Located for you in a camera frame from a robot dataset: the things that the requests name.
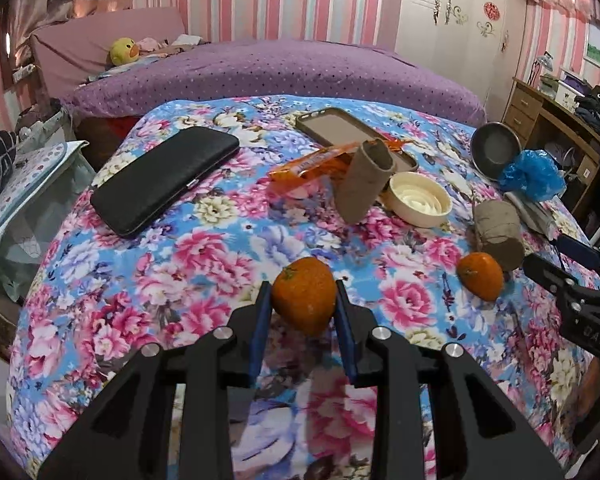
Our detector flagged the grey twine spool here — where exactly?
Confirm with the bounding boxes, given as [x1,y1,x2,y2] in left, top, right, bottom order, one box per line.
[470,200,524,272]

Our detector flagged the orange tangerine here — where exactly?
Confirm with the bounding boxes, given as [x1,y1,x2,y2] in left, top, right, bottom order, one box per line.
[456,252,504,301]
[271,257,337,337]

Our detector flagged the blue plastic bag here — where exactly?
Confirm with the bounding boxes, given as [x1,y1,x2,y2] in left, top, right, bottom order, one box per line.
[498,150,566,202]

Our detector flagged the cream round plastic lid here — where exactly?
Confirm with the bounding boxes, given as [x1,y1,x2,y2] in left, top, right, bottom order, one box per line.
[385,172,453,229]

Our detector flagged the cardboard toilet roll tube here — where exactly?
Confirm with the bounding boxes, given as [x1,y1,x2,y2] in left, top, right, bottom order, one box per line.
[335,140,396,224]

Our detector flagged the orange snack wrapper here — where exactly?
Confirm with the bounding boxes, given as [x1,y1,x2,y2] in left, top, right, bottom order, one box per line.
[267,140,406,198]

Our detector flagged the wooden desk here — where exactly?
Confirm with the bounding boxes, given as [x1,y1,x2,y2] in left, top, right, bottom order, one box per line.
[503,78,600,218]

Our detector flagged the pink mug dark inside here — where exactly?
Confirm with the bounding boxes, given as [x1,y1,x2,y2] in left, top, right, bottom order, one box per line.
[470,122,521,181]

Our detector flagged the stack of folded clothes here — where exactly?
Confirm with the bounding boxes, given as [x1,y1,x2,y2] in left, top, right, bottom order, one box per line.
[562,70,600,135]

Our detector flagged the floral bed cover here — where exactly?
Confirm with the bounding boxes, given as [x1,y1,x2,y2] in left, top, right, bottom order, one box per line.
[7,96,591,474]

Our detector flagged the desk lamp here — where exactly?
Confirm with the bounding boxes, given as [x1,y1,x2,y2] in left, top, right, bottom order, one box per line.
[527,51,554,88]

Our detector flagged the black long wallet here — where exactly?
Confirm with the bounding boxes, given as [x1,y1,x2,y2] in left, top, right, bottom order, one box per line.
[91,127,239,238]

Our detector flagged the dotted fabric storage box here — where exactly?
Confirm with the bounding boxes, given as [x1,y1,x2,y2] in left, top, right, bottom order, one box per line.
[0,141,95,302]

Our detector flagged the white wardrobe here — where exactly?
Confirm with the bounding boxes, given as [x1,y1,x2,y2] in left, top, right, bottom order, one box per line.
[396,0,526,110]

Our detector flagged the brown phone case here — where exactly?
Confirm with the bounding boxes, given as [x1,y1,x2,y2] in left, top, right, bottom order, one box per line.
[296,107,419,171]

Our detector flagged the purple dotted bedspread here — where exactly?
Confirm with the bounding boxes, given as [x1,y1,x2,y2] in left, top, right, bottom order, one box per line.
[60,39,486,127]

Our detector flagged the yellow duck plush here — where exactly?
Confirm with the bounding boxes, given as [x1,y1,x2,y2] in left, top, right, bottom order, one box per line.
[109,37,140,66]

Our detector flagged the pink headboard cover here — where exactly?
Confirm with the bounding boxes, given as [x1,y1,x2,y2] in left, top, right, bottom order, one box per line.
[29,6,185,99]

